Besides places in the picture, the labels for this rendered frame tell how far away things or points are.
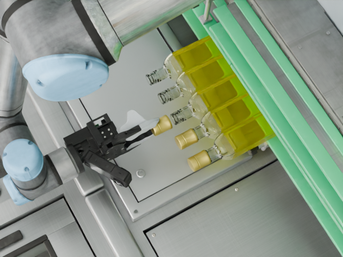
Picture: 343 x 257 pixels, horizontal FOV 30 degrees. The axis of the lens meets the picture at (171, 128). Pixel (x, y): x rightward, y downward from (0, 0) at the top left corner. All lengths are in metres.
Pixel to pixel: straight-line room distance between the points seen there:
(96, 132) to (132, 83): 0.27
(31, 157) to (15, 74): 0.18
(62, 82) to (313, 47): 0.66
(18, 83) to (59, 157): 0.24
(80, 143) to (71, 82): 0.49
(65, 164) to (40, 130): 0.25
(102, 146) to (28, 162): 0.21
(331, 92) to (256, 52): 0.18
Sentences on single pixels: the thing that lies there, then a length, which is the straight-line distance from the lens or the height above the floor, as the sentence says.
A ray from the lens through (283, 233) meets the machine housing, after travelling 1.60.
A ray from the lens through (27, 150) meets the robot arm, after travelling 1.29.
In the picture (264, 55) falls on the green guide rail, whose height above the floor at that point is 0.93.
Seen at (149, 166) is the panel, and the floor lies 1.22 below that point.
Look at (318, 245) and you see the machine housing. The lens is 1.61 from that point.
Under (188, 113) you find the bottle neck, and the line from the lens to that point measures 1.47.
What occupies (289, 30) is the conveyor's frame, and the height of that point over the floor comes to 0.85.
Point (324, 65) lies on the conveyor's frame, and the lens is 1.42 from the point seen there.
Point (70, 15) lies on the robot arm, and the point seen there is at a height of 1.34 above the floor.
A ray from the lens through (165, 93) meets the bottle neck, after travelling 1.48.
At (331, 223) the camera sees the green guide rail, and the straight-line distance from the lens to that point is 1.49.
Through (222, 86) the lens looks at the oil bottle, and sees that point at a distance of 1.49.
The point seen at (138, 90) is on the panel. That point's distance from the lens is 1.64.
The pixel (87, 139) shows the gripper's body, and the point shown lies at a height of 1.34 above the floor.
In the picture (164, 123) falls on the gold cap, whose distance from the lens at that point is 1.45.
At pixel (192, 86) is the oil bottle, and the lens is 1.48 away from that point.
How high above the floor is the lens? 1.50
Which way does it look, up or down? 14 degrees down
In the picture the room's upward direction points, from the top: 117 degrees counter-clockwise
